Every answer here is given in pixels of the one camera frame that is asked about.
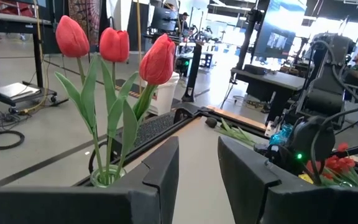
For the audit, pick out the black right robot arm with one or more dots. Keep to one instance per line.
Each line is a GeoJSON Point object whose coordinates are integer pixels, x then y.
{"type": "Point", "coordinates": [322, 96]}

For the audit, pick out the red artificial tulip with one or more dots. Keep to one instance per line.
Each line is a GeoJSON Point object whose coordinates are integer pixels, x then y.
{"type": "Point", "coordinates": [71, 37]}
{"type": "Point", "coordinates": [158, 60]}
{"type": "Point", "coordinates": [114, 45]}

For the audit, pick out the black computer monitor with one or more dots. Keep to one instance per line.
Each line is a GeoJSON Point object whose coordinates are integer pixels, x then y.
{"type": "Point", "coordinates": [163, 18]}

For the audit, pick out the small red blossom spray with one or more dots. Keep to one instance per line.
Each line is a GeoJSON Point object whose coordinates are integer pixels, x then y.
{"type": "Point", "coordinates": [337, 165]}

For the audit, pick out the blue glass vase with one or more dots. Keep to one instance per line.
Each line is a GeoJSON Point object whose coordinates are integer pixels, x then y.
{"type": "Point", "coordinates": [280, 137]}

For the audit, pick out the patterned tapestry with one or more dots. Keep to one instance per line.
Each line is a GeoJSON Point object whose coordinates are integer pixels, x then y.
{"type": "Point", "coordinates": [84, 18]}

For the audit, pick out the black artificial tulip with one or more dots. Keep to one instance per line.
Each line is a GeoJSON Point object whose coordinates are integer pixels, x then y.
{"type": "Point", "coordinates": [211, 122]}

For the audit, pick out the grey desk with black legs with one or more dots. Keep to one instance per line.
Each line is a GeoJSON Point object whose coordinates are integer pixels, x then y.
{"type": "Point", "coordinates": [275, 79]}
{"type": "Point", "coordinates": [37, 49]}

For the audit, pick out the large red blossom spray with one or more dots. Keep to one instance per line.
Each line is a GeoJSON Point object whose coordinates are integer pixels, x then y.
{"type": "Point", "coordinates": [343, 147]}

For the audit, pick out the large wall screen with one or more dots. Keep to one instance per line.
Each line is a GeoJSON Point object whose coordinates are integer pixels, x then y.
{"type": "Point", "coordinates": [278, 31]}

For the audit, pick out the slim green glass vase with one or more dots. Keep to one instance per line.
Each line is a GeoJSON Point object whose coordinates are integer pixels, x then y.
{"type": "Point", "coordinates": [93, 180]}

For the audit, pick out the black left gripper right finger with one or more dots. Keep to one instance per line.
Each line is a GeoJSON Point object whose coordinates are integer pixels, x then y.
{"type": "Point", "coordinates": [291, 205]}

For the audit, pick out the black perforated computer case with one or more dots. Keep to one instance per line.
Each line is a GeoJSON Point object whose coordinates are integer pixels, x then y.
{"type": "Point", "coordinates": [154, 129]}

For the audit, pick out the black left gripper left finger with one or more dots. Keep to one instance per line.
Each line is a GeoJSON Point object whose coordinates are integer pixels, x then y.
{"type": "Point", "coordinates": [73, 207]}

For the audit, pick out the black pole stand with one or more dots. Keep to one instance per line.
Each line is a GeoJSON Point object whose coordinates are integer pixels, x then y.
{"type": "Point", "coordinates": [247, 43]}
{"type": "Point", "coordinates": [194, 71]}

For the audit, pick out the black table frame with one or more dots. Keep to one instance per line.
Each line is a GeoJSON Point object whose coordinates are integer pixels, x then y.
{"type": "Point", "coordinates": [185, 113]}

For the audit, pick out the white bin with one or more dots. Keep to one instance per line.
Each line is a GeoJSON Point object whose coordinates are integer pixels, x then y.
{"type": "Point", "coordinates": [166, 96]}

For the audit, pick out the person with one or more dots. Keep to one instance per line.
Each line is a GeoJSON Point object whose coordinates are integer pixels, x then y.
{"type": "Point", "coordinates": [357, 71]}
{"type": "Point", "coordinates": [184, 23]}

